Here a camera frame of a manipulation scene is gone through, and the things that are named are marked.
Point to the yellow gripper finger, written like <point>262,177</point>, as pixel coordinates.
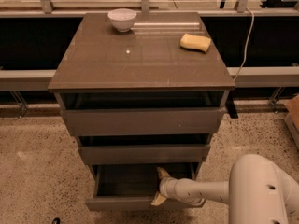
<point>162,173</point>
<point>158,199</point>

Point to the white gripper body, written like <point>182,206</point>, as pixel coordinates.
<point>167,187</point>

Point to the grey bottom drawer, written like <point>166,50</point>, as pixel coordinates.
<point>129,187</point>

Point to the grey drawer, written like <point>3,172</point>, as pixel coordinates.
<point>133,149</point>
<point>116,122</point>
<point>129,187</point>

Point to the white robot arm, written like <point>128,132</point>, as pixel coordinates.
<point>257,191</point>

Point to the grey middle drawer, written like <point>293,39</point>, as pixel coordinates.
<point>133,149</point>

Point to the grey drawer cabinet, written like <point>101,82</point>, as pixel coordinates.
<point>144,68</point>

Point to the grey top drawer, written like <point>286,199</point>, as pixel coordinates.
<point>116,122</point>

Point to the yellow sponge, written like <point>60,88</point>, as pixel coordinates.
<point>197,42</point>

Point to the cardboard box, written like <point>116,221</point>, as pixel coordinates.
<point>292,118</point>

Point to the white ceramic bowl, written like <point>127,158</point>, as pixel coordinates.
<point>122,19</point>

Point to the metal rail barrier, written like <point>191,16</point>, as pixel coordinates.
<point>249,77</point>

